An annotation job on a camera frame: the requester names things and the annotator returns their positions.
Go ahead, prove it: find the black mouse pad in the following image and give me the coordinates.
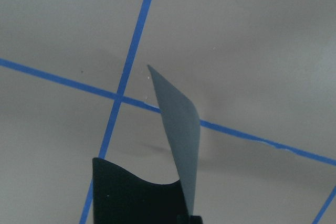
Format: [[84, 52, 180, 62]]
[[92, 66, 200, 223]]

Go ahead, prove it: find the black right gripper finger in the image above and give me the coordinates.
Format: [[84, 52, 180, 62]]
[[190, 216, 202, 224]]

